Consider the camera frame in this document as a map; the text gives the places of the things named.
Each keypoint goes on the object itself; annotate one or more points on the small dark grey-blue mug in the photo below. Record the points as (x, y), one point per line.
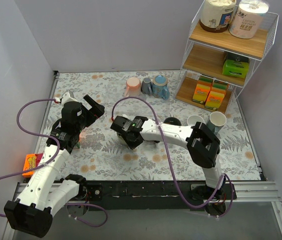
(146, 86)

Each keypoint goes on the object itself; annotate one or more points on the green mug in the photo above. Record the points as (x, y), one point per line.
(121, 140)

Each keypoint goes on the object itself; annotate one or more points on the shelf sponge pack front left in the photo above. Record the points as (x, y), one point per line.
(201, 93)

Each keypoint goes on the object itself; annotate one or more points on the shelf sponge pack back right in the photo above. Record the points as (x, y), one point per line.
(220, 85)

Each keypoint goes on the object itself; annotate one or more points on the white wire wooden shelf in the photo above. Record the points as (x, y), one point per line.
(204, 56)

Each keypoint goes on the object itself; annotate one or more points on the pink toilet paper roll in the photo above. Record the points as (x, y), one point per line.
(248, 18)

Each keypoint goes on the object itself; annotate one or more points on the green tissue pack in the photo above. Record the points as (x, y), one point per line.
(236, 69)

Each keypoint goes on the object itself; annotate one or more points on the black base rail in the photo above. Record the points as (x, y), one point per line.
(142, 194)

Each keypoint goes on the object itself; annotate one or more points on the pink box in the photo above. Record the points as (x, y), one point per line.
(38, 158)

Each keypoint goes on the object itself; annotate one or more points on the yellow orange sponge pack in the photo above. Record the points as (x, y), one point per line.
(77, 144)

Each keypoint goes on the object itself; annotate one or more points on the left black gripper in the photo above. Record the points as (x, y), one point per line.
(94, 107)

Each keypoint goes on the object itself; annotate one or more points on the blue glazed mug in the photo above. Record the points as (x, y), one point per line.
(160, 87)

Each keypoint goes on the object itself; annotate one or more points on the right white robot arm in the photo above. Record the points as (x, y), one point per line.
(201, 143)

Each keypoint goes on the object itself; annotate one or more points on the shelf sponge pack front right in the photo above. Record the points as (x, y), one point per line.
(214, 100)

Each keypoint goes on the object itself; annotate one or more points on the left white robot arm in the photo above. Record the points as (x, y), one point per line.
(33, 210)

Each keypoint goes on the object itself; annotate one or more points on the shelf sponge pack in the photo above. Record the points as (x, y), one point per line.
(205, 81)
(214, 100)
(220, 85)
(201, 93)

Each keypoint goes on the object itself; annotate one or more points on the pink mug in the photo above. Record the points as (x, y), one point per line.
(133, 87)

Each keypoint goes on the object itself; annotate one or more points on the shelf sponge pack back left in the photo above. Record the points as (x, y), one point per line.
(205, 81)

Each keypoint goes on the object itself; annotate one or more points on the dark grey mug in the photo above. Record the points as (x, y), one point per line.
(172, 121)

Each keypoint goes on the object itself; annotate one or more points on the white and blue mug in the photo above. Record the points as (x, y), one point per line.
(193, 119)

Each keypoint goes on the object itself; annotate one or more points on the brown toilet paper roll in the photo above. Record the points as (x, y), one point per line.
(216, 15)

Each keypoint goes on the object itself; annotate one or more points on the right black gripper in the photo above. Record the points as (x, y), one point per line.
(117, 124)

